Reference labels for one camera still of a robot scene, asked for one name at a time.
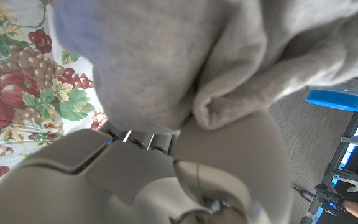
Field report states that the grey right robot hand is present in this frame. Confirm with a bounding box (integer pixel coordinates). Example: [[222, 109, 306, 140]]
[[0, 110, 293, 224]]

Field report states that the person's white gloved hand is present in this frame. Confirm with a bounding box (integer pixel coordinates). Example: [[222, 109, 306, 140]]
[[331, 167, 358, 194]]

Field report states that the grey shirt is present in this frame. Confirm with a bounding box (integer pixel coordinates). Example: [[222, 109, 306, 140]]
[[51, 0, 358, 133]]

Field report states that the tennis ball can blue lid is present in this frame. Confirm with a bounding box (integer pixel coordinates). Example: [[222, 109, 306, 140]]
[[305, 77, 358, 113]]

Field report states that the dark textured door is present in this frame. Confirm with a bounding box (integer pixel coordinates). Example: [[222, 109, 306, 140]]
[[267, 86, 358, 224]]

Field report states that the floral fruit print backdrop cloth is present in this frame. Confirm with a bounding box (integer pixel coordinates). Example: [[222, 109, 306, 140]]
[[0, 0, 108, 200]]

